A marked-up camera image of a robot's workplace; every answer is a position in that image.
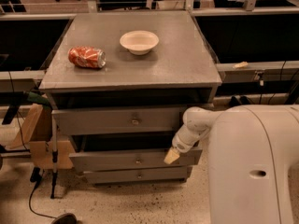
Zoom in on grey top drawer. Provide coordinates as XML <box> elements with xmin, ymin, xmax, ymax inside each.
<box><xmin>52</xmin><ymin>105</ymin><xmax>187</xmax><ymax>135</ymax></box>

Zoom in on black shoe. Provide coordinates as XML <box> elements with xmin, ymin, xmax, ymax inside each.
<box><xmin>50</xmin><ymin>213</ymin><xmax>77</xmax><ymax>224</ymax></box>

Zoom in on crushed orange soda can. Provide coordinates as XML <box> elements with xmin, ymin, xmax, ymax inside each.
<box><xmin>68</xmin><ymin>46</ymin><xmax>106</xmax><ymax>69</ymax></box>

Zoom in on black stand foot right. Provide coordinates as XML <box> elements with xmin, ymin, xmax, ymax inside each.
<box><xmin>229</xmin><ymin>96</ymin><xmax>250</xmax><ymax>107</ymax></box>

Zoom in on green handled tool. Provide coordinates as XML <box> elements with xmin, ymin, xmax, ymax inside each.
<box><xmin>24</xmin><ymin>91</ymin><xmax>50</xmax><ymax>107</ymax></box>

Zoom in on black floor cable left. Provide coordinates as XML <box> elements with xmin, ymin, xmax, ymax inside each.
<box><xmin>28</xmin><ymin>179</ymin><xmax>59</xmax><ymax>219</ymax></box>

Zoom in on white paper bowl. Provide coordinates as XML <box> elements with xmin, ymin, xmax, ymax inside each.
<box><xmin>120</xmin><ymin>31</ymin><xmax>159</xmax><ymax>55</ymax></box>

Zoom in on silver black tripod leg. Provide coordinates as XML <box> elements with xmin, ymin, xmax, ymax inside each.
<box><xmin>50</xmin><ymin>117</ymin><xmax>58</xmax><ymax>199</ymax></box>

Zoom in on grey bottom drawer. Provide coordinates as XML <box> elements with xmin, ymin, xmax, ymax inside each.
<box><xmin>84</xmin><ymin>166</ymin><xmax>192</xmax><ymax>184</ymax></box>

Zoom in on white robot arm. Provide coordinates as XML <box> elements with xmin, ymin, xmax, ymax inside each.
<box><xmin>164</xmin><ymin>105</ymin><xmax>299</xmax><ymax>224</ymax></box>

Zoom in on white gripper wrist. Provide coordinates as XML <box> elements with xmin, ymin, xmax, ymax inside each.
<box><xmin>164</xmin><ymin>125</ymin><xmax>201</xmax><ymax>164</ymax></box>

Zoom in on grey drawer cabinet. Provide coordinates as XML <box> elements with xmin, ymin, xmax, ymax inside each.
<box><xmin>39</xmin><ymin>10</ymin><xmax>223</xmax><ymax>185</ymax></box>

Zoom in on grey drawer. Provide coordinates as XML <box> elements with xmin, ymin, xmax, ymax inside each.
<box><xmin>69</xmin><ymin>147</ymin><xmax>202</xmax><ymax>172</ymax></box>
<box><xmin>84</xmin><ymin>166</ymin><xmax>192</xmax><ymax>184</ymax></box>
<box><xmin>52</xmin><ymin>105</ymin><xmax>187</xmax><ymax>135</ymax></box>

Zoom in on wooden stand left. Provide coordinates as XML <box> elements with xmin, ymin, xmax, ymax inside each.
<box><xmin>7</xmin><ymin>102</ymin><xmax>76</xmax><ymax>170</ymax></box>

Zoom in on small beige scrap on rail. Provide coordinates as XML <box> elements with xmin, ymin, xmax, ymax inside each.
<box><xmin>233</xmin><ymin>62</ymin><xmax>249</xmax><ymax>69</ymax></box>

